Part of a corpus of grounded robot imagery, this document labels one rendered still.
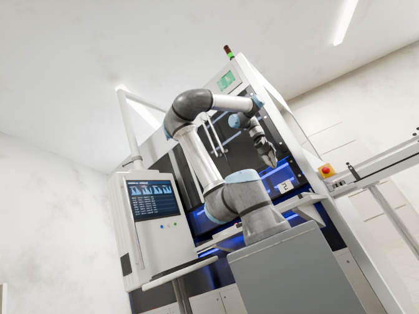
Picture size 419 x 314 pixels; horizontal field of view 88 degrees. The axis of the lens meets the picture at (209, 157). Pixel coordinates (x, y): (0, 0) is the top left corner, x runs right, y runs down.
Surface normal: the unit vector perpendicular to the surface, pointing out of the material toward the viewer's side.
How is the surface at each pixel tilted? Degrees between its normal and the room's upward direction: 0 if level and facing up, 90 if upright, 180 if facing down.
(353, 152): 90
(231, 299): 90
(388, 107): 90
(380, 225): 90
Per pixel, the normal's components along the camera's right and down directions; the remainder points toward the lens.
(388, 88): -0.24, -0.34
